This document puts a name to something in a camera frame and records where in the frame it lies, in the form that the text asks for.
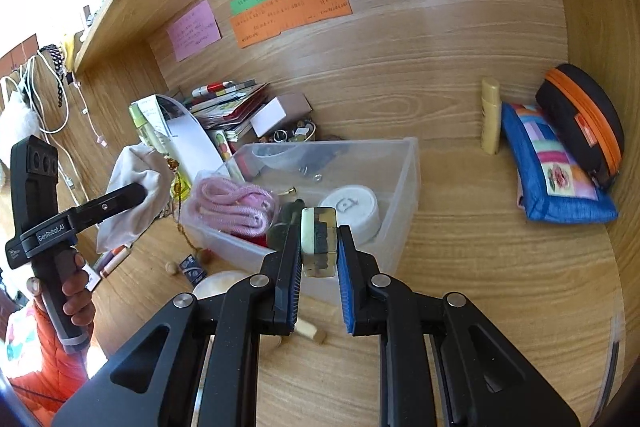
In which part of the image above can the clear plastic storage box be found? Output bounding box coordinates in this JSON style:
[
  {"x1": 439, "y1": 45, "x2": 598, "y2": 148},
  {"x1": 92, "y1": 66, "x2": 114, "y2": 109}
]
[{"x1": 215, "y1": 138, "x2": 420, "y2": 274}]

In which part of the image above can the white small cardboard box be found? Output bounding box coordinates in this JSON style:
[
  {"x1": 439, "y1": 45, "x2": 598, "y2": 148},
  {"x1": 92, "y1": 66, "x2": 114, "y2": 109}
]
[{"x1": 250, "y1": 92, "x2": 312, "y2": 138}]

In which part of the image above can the white round lidded jar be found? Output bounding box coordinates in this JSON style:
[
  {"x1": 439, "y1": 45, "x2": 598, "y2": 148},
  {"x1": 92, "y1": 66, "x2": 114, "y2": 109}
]
[{"x1": 319, "y1": 184, "x2": 381, "y2": 246}]

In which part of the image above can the black orange zip case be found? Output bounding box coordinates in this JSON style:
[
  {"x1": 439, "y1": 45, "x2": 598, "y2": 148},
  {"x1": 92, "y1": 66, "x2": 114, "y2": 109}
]
[{"x1": 536, "y1": 63, "x2": 625, "y2": 192}]

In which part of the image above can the orange jacket left forearm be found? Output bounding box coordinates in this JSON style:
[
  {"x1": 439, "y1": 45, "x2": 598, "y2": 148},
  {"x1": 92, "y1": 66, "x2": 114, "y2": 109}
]
[{"x1": 9, "y1": 305, "x2": 89, "y2": 426}]

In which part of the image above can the cream candle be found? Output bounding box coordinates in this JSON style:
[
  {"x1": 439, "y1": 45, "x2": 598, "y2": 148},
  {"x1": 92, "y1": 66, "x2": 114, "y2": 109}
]
[{"x1": 192, "y1": 270, "x2": 247, "y2": 300}]

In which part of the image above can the fruit sticker sheet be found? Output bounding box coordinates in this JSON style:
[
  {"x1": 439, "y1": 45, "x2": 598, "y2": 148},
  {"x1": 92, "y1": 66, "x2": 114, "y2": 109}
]
[{"x1": 208, "y1": 129, "x2": 245, "y2": 182}]

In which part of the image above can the white drawstring cloth pouch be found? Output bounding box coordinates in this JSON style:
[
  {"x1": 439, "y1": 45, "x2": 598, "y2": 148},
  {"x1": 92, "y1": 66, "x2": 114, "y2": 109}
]
[{"x1": 96, "y1": 143, "x2": 174, "y2": 254}]

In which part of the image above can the white fluffy item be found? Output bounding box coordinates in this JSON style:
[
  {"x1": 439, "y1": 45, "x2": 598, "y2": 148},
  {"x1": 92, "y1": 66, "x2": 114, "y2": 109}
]
[{"x1": 0, "y1": 92, "x2": 40, "y2": 171}]

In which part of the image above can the yellow-green spray bottle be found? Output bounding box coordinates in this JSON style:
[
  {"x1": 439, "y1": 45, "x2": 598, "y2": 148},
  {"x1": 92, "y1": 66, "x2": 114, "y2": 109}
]
[{"x1": 129, "y1": 103, "x2": 191, "y2": 185}]

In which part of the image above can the orange sticky note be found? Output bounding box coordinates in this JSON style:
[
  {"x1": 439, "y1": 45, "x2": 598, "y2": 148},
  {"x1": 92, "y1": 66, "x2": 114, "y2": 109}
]
[{"x1": 230, "y1": 0, "x2": 352, "y2": 49}]

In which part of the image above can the person's left hand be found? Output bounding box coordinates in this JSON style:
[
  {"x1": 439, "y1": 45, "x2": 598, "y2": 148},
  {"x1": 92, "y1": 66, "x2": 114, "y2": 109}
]
[{"x1": 26, "y1": 254, "x2": 96, "y2": 327}]

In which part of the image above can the blue small card packet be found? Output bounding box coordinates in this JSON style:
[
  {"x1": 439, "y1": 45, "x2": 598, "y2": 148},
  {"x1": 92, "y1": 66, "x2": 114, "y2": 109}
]
[{"x1": 179, "y1": 255, "x2": 207, "y2": 287}]

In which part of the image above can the small rectangular perfume bottle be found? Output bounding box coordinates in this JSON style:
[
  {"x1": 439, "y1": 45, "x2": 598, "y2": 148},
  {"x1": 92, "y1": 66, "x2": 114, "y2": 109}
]
[{"x1": 299, "y1": 207, "x2": 337, "y2": 277}]

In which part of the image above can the green spray bottle black cap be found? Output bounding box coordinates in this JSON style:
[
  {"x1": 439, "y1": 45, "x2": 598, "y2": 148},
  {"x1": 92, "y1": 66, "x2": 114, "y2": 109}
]
[{"x1": 266, "y1": 199, "x2": 305, "y2": 251}]

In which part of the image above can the blue patchwork zip pouch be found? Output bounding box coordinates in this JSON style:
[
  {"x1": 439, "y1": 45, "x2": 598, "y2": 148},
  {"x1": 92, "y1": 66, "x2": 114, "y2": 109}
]
[{"x1": 501, "y1": 103, "x2": 618, "y2": 225}]

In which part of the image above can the yellow small lotion bottle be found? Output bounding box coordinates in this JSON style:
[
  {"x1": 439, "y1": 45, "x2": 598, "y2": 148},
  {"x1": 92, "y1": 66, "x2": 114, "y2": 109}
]
[{"x1": 480, "y1": 77, "x2": 502, "y2": 155}]

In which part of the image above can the white folded paper sheet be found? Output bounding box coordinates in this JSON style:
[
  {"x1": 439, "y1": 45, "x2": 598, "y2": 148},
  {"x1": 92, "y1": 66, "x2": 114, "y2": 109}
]
[{"x1": 132, "y1": 94, "x2": 224, "y2": 182}]

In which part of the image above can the pink cord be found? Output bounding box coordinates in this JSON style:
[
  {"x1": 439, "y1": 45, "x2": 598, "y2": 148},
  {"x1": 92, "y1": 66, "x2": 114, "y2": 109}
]
[{"x1": 186, "y1": 174, "x2": 281, "y2": 238}]

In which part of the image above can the white ceramic bowl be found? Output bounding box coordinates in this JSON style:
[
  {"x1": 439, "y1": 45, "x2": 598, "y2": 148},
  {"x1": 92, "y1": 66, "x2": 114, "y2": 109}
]
[{"x1": 252, "y1": 144, "x2": 305, "y2": 172}]

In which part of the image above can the pink sticky note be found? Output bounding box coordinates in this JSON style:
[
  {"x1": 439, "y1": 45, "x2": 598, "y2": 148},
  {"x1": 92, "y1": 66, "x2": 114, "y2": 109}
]
[{"x1": 167, "y1": 0, "x2": 221, "y2": 62}]

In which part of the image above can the stack of booklets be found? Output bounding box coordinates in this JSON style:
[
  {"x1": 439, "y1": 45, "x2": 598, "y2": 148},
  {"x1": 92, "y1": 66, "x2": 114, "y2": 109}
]
[{"x1": 189, "y1": 79, "x2": 269, "y2": 131}]

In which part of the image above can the white charging cable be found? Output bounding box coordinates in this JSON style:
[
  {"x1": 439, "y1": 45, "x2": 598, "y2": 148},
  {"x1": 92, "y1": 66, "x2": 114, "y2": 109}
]
[{"x1": 0, "y1": 51, "x2": 109, "y2": 208}]

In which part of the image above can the wooden stamp block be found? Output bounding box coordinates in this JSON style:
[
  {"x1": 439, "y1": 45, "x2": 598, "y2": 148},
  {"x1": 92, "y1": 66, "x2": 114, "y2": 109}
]
[{"x1": 294, "y1": 319, "x2": 326, "y2": 345}]

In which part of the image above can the lip balm tubes cluster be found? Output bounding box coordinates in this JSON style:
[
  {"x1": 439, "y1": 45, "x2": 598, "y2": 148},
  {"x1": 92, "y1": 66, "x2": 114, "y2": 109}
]
[{"x1": 93, "y1": 245, "x2": 130, "y2": 279}]

